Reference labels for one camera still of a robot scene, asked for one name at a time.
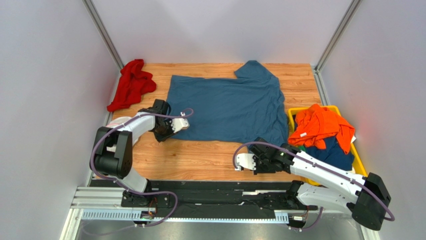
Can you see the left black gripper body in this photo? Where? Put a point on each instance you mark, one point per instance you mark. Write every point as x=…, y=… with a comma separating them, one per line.
x=165, y=131

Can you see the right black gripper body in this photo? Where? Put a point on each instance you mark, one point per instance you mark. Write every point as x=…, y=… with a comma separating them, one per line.
x=259, y=163

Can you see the teal blue t shirt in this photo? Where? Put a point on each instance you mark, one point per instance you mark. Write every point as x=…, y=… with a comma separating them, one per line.
x=236, y=110

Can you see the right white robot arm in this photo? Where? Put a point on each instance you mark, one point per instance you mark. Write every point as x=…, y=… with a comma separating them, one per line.
x=365, y=198

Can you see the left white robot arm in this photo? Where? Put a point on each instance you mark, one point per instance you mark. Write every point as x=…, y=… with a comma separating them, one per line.
x=112, y=154

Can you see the white mesh laundry bag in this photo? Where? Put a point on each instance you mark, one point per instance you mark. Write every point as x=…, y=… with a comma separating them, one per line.
x=118, y=121

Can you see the red t shirt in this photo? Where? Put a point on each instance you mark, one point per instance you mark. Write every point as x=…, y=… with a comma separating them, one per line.
x=133, y=83

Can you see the orange t shirt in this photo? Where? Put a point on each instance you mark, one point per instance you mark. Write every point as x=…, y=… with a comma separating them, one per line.
x=317, y=123

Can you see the navy blue t shirt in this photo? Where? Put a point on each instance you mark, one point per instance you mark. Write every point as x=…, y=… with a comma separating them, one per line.
x=333, y=154

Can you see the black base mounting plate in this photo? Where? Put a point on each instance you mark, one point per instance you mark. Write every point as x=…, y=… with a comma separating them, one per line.
x=216, y=199

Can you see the yellow plastic bin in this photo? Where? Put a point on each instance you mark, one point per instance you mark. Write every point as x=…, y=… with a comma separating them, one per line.
x=357, y=166

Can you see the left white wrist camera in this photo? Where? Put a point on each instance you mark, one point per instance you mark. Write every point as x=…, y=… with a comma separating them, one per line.
x=180, y=123

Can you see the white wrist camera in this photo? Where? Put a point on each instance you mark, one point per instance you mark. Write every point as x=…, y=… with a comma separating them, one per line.
x=245, y=161
x=180, y=123

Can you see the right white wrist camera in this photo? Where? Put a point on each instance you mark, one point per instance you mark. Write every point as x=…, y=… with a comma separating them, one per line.
x=245, y=161

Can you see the aluminium frame rail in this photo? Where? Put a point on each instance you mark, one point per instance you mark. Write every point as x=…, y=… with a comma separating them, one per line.
x=96, y=213

